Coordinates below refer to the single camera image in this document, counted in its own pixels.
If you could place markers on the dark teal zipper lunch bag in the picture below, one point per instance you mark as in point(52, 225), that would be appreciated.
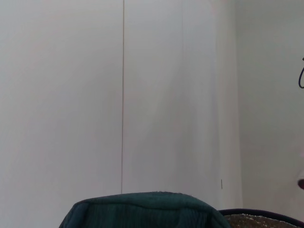
point(142, 211)

